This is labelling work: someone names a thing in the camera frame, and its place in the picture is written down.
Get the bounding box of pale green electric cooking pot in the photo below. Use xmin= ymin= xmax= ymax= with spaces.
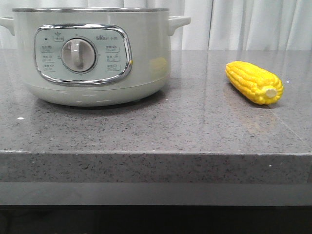
xmin=0 ymin=7 xmax=191 ymax=107

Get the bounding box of white pleated curtain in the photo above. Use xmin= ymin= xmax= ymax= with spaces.
xmin=0 ymin=0 xmax=312 ymax=51

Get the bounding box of yellow plastic corn cob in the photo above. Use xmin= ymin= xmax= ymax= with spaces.
xmin=225 ymin=61 xmax=284 ymax=105

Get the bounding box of beige pot control knob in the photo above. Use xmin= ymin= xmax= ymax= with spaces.
xmin=61 ymin=38 xmax=96 ymax=73

